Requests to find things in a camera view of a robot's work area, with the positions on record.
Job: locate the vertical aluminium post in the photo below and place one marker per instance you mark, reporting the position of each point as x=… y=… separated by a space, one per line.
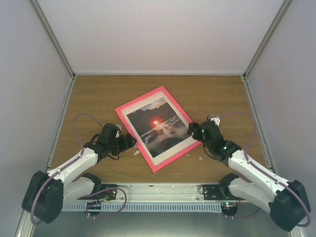
x=44 y=21
x=269 y=33

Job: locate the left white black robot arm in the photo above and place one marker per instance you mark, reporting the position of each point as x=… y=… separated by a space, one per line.
x=100 y=146

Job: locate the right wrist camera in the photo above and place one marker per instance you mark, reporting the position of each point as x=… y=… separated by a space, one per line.
x=215 y=118

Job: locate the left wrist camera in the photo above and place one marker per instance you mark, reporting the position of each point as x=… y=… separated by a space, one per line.
x=119 y=132

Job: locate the broken glass shards pile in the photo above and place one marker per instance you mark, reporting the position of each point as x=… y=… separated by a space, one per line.
x=136 y=150

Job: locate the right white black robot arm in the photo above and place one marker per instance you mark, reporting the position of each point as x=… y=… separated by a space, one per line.
x=286 y=201

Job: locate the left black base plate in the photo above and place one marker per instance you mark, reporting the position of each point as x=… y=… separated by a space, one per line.
x=108 y=195

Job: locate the aluminium mounting rail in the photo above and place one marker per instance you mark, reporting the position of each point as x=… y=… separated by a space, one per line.
x=158 y=192

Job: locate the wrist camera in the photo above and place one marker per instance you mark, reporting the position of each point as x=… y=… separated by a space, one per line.
x=119 y=132
x=215 y=118

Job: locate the grey slotted cable duct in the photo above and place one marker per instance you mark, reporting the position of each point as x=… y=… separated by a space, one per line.
x=214 y=207

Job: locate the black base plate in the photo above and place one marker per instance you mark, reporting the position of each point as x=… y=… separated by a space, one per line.
x=212 y=192
x=108 y=195

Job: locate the right vertical aluminium post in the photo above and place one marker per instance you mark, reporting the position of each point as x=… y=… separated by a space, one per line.
x=269 y=33

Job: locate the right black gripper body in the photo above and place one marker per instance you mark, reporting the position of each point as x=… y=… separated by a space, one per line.
x=196 y=136

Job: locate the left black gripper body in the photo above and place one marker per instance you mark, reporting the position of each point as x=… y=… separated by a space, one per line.
x=119 y=147

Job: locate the sunset landscape photo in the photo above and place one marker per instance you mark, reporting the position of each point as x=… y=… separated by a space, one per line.
x=158 y=126

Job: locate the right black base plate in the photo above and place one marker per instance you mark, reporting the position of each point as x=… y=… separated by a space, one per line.
x=212 y=192

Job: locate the left vertical aluminium post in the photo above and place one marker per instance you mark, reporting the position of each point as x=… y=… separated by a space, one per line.
x=44 y=21

